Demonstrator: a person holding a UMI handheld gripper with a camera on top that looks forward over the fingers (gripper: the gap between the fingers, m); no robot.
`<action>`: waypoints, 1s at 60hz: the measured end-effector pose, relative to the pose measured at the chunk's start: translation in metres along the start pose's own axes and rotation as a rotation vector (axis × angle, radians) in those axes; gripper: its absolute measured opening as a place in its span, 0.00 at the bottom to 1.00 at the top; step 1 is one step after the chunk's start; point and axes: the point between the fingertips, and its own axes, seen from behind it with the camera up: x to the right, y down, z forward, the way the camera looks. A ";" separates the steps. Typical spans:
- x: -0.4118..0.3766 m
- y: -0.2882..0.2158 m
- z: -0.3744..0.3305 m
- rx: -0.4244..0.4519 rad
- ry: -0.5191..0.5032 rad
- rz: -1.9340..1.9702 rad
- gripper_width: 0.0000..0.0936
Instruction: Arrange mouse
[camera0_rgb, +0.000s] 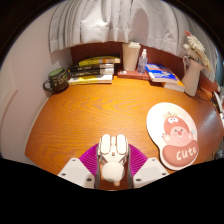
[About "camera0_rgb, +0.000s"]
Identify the blue book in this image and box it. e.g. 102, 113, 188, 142
145, 63, 179, 84

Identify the white ceramic vase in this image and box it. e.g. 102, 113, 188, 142
181, 54, 204, 98

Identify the orange white book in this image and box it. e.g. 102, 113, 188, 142
162, 79, 186, 93

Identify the white pleated curtain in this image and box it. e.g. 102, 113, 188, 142
48, 0, 219, 81

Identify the white computer mouse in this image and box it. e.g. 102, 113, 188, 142
97, 133, 130, 187

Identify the white daisy flower bunch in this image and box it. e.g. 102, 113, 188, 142
182, 30, 213, 73

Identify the dark wooden desk back panel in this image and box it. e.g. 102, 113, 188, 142
69, 41, 219, 94

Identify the white pink cartoon mouse pad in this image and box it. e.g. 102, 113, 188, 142
146, 101, 200, 171

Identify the yellow white book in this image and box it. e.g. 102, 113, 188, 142
68, 73, 114, 86

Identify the white flat device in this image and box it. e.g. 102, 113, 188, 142
213, 91, 224, 114

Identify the dark green mug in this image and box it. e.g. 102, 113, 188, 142
42, 67, 70, 93

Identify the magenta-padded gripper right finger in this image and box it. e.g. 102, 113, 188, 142
127, 143, 170, 190

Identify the cream tumbler with lid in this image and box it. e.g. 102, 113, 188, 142
121, 41, 142, 72

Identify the clear spray bottle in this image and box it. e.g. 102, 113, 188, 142
137, 48, 148, 75

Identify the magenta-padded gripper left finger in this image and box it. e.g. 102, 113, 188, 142
57, 143, 101, 190

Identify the dark red book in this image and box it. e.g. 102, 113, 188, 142
117, 69, 151, 81

